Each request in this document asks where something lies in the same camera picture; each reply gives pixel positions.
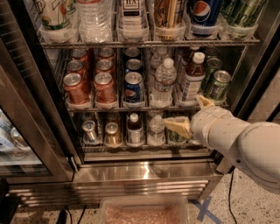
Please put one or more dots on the middle green soda can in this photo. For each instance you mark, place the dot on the middle green soda can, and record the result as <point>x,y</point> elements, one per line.
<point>212,65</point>

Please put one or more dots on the middle red soda can left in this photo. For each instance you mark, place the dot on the middle red soda can left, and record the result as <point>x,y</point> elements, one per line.
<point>78,67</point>

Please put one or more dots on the front red soda can left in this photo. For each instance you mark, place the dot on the front red soda can left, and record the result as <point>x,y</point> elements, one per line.
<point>76,88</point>

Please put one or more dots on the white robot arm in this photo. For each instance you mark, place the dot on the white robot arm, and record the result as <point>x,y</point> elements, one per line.
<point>253,148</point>

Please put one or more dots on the rear iced tea bottle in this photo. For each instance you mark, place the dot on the rear iced tea bottle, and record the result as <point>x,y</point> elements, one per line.
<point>187,54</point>

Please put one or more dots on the rear green soda can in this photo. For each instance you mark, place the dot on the rear green soda can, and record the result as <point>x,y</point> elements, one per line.
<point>211,52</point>

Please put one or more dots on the blue tape cross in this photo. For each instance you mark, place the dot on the blue tape cross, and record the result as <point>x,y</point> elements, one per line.
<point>203,210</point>

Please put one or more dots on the front green soda can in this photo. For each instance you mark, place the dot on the front green soda can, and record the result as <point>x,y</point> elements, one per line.
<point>218,85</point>

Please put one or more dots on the iced tea bottle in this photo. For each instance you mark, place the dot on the iced tea bottle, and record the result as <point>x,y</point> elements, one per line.
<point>135,129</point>
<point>187,54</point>
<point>194,74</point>

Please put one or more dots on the front blue Pepsi can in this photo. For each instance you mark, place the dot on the front blue Pepsi can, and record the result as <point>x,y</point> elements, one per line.
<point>133,87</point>

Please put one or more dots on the top gold black can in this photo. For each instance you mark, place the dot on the top gold black can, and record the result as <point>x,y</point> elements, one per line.
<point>168,16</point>

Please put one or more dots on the bottom green can left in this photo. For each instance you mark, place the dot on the bottom green can left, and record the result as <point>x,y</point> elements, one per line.
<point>175,138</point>

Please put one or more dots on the middle blue Pepsi can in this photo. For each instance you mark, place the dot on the middle blue Pepsi can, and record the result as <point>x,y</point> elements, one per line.
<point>133,65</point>

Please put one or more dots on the bottom gold can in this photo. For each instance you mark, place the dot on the bottom gold can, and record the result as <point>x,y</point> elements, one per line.
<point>112,133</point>

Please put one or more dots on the middle red soda can right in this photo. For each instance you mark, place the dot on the middle red soda can right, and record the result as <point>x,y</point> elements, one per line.
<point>105,65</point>

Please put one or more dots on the bottom silver can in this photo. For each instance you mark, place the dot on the bottom silver can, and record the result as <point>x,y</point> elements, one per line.
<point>89,130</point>

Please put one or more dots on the rear blue Pepsi can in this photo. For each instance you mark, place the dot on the rear blue Pepsi can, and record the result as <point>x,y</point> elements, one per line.
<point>132,53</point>

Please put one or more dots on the top white green can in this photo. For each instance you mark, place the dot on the top white green can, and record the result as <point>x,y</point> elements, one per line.
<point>55,14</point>

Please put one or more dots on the clear plastic bin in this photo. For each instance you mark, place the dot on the clear plastic bin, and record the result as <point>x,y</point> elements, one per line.
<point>145,209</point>

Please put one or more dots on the left glass fridge door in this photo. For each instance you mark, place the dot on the left glass fridge door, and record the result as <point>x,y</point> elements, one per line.
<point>19,105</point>

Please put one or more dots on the top blue Pepsi can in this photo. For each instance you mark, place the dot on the top blue Pepsi can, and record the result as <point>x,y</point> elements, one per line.
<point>204,15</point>

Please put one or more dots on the top white label bottle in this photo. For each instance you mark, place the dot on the top white label bottle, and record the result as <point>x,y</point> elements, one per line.
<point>132,20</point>

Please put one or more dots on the bottom iced tea bottle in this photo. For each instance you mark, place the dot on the bottom iced tea bottle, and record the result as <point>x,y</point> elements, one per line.
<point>135,129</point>

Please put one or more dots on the blue pepsi can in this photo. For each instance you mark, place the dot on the blue pepsi can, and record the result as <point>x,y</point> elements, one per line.
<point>133,87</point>
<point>204,15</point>
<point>132,53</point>
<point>133,65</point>

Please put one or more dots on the front iced tea bottle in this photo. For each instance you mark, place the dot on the front iced tea bottle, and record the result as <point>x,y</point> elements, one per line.
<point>194,74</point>

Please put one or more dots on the front red soda can right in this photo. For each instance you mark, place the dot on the front red soda can right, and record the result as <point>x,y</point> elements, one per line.
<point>105,90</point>

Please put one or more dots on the rear red soda can right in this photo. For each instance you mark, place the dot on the rear red soda can right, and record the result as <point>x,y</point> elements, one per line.
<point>106,54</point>

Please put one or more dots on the red soda can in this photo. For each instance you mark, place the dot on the red soda can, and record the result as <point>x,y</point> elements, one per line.
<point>76,88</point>
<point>106,54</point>
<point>78,67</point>
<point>105,65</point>
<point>105,90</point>
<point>79,54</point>

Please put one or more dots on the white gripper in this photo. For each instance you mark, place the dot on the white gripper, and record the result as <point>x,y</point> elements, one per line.
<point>205,123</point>

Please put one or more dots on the clear water bottle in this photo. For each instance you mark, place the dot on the clear water bottle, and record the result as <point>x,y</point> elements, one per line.
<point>163,84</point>
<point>156,131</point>
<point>94,19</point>
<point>158,59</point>

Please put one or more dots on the rear red soda can left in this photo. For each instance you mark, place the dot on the rear red soda can left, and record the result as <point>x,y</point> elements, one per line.
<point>79,54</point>

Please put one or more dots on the green soda can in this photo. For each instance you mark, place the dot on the green soda can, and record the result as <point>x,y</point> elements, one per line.
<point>212,65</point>
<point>218,85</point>
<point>211,52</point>

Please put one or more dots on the stainless steel fridge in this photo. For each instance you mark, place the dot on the stainless steel fridge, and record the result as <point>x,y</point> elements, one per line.
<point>100,171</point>

